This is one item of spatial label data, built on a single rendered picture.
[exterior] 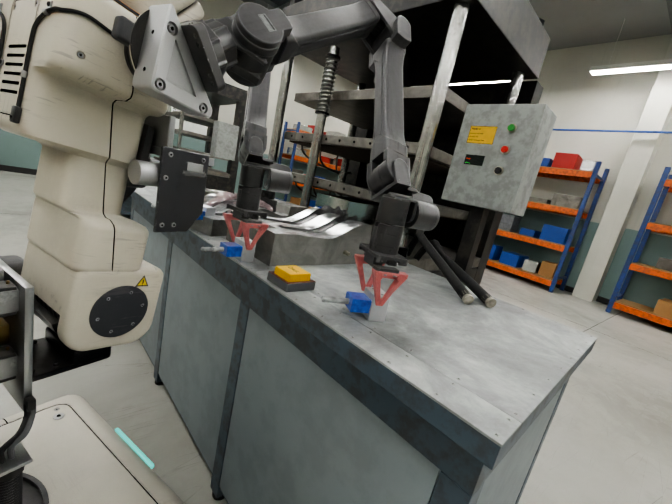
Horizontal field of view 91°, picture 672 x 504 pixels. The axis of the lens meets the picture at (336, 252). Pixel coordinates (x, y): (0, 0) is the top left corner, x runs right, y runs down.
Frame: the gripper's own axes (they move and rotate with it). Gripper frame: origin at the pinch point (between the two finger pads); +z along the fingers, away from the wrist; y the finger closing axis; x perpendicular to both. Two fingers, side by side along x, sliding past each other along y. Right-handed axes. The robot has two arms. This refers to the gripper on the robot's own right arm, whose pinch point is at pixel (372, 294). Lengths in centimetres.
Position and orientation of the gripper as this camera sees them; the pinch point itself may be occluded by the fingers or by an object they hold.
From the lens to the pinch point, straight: 67.4
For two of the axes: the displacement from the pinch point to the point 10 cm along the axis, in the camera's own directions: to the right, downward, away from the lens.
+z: -2.1, 9.6, 2.0
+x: -9.4, -1.4, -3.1
